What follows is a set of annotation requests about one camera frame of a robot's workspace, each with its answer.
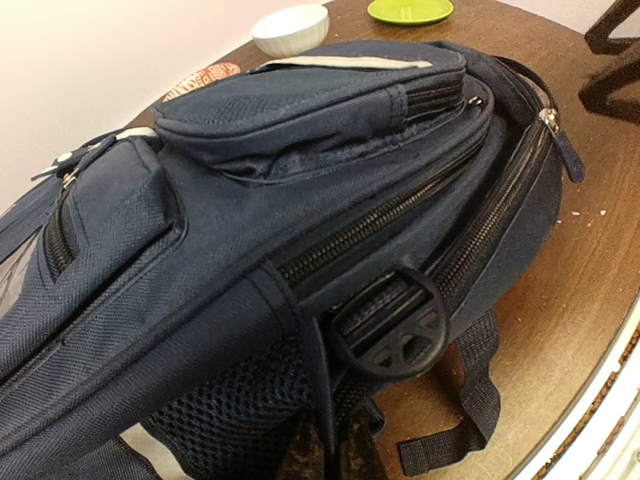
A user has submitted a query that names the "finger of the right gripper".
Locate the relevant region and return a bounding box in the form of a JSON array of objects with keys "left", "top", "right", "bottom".
[
  {"left": 578, "top": 47, "right": 639, "bottom": 125},
  {"left": 584, "top": 0, "right": 640, "bottom": 55}
]

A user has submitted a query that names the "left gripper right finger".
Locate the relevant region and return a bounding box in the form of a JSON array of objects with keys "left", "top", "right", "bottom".
[{"left": 337, "top": 404, "right": 385, "bottom": 480}]

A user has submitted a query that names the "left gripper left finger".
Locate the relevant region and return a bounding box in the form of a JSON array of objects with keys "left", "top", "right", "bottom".
[{"left": 279, "top": 414, "right": 325, "bottom": 480}]

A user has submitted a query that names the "navy blue backpack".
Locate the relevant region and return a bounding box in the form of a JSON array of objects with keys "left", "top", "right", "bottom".
[{"left": 1, "top": 41, "right": 584, "bottom": 479}]

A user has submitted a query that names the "green plate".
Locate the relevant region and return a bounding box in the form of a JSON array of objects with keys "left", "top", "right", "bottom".
[{"left": 367, "top": 0, "right": 454, "bottom": 26}]

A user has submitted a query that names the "white ceramic bowl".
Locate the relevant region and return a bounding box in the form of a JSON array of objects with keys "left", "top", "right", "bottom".
[{"left": 251, "top": 4, "right": 330, "bottom": 58}]

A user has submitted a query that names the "red patterned small bowl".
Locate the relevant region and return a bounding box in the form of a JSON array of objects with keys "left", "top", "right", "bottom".
[{"left": 161, "top": 62, "right": 241, "bottom": 102}]

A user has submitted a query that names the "front aluminium rail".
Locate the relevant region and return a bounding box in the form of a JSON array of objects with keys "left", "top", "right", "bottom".
[{"left": 509, "top": 300, "right": 639, "bottom": 479}]

